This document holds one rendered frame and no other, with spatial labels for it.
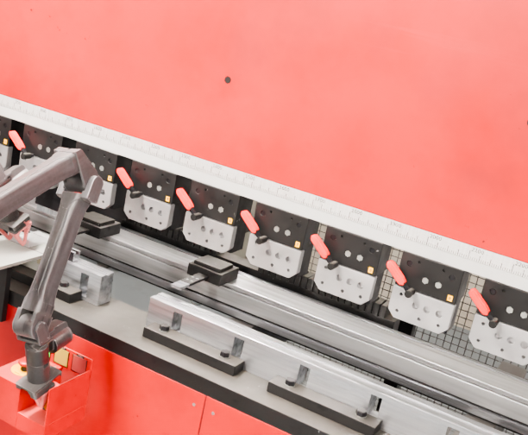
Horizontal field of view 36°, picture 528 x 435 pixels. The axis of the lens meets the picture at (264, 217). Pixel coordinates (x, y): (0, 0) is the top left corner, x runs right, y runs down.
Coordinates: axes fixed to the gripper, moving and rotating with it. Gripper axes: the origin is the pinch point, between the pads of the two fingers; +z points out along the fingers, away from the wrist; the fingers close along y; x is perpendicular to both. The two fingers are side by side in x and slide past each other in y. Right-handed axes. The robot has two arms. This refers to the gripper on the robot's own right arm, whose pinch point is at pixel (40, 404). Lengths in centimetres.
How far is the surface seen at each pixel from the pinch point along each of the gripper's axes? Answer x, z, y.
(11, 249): 35.8, -20.0, 27.4
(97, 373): -0.7, 3.9, 21.1
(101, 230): 30, -13, 60
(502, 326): -100, -43, 44
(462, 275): -88, -51, 46
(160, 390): -21.7, 0.1, 22.1
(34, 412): 1.1, 2.5, -1.4
